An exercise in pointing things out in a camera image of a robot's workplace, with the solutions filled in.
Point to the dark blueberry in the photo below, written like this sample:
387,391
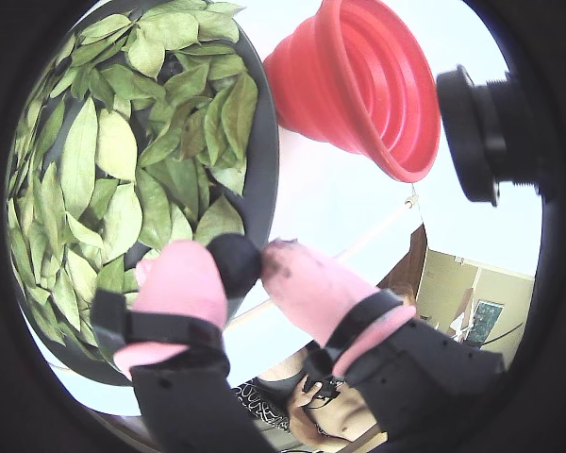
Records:
172,68
236,264

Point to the red collapsible silicone cup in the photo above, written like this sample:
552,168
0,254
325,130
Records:
358,75

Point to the black white patterned cushion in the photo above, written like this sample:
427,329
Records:
259,406

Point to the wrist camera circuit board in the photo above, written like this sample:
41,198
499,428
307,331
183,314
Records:
481,137

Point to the pink-tipped gripper finger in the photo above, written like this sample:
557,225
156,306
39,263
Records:
321,302
184,292

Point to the green framed board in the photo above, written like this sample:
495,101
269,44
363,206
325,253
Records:
486,321

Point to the dark grey round bowl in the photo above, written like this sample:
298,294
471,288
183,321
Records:
264,156

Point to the seated person with bare legs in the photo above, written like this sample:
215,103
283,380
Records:
321,415

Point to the pile of green leaves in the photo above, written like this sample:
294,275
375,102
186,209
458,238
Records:
113,179

